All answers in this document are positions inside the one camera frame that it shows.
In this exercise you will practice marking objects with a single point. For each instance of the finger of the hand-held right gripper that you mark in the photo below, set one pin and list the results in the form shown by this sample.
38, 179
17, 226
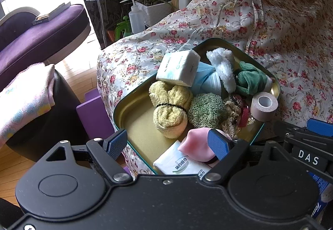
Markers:
320, 126

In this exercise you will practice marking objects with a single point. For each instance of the pink pastel towel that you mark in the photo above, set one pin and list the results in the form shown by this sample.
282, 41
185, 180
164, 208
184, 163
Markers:
23, 100

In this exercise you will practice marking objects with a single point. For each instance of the pink cloth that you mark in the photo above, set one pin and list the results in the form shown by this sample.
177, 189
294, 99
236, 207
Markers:
195, 144

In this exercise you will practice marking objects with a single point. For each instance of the beige tape roll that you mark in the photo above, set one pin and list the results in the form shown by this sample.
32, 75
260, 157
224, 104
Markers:
260, 113

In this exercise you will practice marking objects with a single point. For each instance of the white tissue pack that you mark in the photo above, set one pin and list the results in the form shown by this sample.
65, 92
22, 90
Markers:
171, 162
178, 68

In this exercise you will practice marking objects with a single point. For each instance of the green plush toy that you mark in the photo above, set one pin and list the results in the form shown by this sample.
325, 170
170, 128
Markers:
249, 81

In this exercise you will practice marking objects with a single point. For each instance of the white wash bottle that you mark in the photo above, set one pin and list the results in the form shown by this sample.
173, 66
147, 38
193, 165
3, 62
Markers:
136, 19

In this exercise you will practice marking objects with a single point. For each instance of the teal and gold tin box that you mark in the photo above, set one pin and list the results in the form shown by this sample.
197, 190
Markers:
140, 128

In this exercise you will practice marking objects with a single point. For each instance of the blue face mask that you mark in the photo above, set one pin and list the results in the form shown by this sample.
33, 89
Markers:
205, 79

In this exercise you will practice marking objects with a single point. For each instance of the cream lace cloth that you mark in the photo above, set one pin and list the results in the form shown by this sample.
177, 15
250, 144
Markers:
230, 116

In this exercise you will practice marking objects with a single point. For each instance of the white plush bear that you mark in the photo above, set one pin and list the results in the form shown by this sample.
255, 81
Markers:
223, 66

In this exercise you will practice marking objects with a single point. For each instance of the blue cardboard box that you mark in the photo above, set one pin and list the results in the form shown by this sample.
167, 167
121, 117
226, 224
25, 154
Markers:
318, 193

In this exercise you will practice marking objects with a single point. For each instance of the green spray bottle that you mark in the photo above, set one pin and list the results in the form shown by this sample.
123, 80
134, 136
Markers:
122, 28

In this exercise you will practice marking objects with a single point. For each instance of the wooden board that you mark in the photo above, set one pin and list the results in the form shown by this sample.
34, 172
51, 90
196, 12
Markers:
175, 0

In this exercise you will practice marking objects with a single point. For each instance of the purple chaise longue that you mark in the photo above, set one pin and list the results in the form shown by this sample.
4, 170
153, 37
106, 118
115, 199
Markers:
39, 40

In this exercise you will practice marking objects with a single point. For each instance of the floral bedspread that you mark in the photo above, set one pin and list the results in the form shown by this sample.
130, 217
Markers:
286, 37

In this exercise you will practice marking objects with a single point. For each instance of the dark book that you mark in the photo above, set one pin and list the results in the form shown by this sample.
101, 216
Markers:
52, 13

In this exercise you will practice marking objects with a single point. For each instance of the black chair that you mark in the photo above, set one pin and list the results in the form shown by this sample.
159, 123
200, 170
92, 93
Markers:
59, 120

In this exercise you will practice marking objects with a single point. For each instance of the green knitted scrubber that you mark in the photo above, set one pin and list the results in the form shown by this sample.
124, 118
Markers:
205, 110

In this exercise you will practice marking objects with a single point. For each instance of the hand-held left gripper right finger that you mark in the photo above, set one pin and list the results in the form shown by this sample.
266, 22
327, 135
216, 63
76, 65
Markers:
218, 143

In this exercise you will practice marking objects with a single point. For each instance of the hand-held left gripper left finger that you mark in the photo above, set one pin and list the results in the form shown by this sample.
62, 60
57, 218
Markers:
117, 143

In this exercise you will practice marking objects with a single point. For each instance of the terracotta pot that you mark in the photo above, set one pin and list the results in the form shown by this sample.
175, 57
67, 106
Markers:
111, 35

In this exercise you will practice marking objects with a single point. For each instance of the yellow towel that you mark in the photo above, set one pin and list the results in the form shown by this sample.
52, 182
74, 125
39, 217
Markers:
169, 120

